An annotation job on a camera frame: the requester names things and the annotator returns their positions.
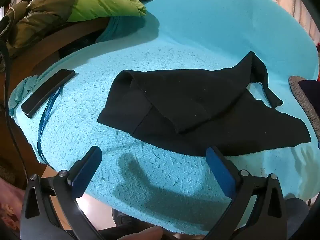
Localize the dark navy cloth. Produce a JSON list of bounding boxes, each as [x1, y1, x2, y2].
[[297, 79, 320, 121]]

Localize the person's left hand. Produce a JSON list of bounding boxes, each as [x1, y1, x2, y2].
[[126, 226, 163, 240]]

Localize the olive and green jacket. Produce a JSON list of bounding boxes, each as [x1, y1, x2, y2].
[[0, 0, 147, 64]]

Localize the beige striped curtain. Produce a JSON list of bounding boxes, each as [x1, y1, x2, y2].
[[237, 0, 320, 46]]

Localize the brown wooden chair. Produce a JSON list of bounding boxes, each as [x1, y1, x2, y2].
[[7, 17, 111, 100]]

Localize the black cable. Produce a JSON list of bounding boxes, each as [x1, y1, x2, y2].
[[0, 42, 33, 182]]

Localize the black phone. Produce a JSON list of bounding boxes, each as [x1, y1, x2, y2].
[[21, 69, 75, 119]]

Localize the person's dark shoe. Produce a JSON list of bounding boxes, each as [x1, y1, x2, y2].
[[111, 209, 151, 230]]

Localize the person's leg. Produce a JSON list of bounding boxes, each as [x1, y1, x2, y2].
[[282, 197, 312, 232]]

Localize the turquoise fleece blanket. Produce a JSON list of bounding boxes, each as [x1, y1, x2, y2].
[[9, 0, 320, 235]]

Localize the blue lanyard strap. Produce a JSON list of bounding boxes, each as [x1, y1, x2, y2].
[[37, 87, 62, 165]]

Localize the pink floral cloth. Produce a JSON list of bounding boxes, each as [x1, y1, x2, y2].
[[0, 179, 27, 232]]

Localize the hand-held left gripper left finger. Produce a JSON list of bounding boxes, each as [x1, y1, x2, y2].
[[21, 146, 103, 240]]

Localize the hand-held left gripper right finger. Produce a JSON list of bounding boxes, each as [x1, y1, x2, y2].
[[205, 146, 286, 240]]

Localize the black pants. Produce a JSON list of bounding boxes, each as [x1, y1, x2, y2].
[[97, 51, 312, 157]]

